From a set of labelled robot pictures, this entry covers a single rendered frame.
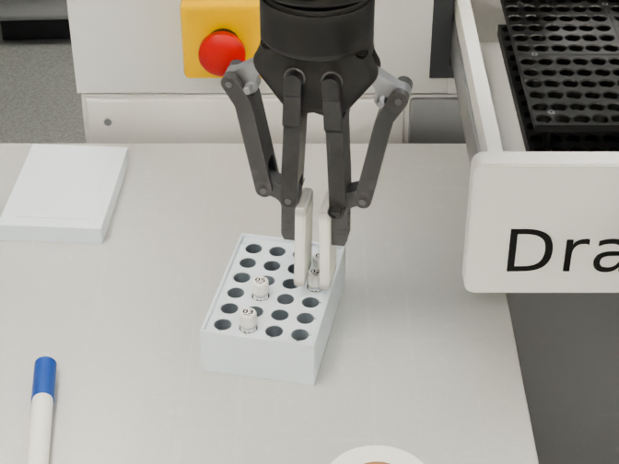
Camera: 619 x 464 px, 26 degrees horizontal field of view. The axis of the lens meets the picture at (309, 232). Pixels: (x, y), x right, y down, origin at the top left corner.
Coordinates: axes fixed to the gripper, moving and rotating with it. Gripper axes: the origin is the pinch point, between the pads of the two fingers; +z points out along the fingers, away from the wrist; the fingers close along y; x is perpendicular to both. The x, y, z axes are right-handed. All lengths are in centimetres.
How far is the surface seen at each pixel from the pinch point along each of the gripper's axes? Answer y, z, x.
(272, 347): -1.7, 4.7, -7.2
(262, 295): -3.5, 4.0, -2.4
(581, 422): 23, 45, 34
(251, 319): -3.4, 3.2, -6.2
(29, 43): -101, 84, 175
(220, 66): -12.0, -2.8, 18.9
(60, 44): -94, 84, 176
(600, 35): 19.1, -6.1, 24.8
